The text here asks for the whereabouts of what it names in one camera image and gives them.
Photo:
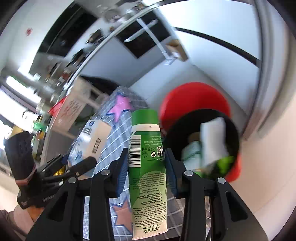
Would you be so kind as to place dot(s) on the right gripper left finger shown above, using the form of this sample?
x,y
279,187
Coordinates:
x,y
62,218

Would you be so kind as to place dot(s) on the red round stool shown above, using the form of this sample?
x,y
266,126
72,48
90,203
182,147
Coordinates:
x,y
183,111

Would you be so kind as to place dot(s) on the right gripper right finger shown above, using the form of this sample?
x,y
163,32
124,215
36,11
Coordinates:
x,y
213,209

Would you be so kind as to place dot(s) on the white blue mask box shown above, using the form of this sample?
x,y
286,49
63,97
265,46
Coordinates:
x,y
90,141

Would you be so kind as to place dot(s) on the white stick vacuum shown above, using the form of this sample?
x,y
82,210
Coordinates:
x,y
169,58

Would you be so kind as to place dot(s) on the grey checked star tablecloth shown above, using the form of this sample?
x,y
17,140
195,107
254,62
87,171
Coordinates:
x,y
118,139

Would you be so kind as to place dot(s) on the black trash bin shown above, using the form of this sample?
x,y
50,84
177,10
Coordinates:
x,y
210,171

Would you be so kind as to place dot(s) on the cream perforated chair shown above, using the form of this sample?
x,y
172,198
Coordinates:
x,y
80,95

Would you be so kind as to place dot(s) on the black range hood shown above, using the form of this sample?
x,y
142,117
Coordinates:
x,y
64,23

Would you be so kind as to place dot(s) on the cardboard box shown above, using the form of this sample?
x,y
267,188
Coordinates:
x,y
176,48

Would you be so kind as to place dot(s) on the red plastic basket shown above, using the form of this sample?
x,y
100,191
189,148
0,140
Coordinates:
x,y
55,109

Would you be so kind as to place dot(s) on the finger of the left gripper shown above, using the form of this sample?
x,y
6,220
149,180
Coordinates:
x,y
75,171

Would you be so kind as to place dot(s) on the black built-in oven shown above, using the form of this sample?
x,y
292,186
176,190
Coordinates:
x,y
137,40

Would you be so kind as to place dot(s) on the green hand cream tube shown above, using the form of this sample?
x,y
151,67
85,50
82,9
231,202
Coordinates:
x,y
147,176

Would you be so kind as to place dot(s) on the white paper towel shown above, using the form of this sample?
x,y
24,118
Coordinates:
x,y
213,141

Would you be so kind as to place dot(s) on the green cap plastic bottle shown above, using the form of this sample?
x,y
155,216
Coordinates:
x,y
224,164

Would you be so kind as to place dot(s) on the white refrigerator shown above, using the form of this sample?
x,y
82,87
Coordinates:
x,y
246,47

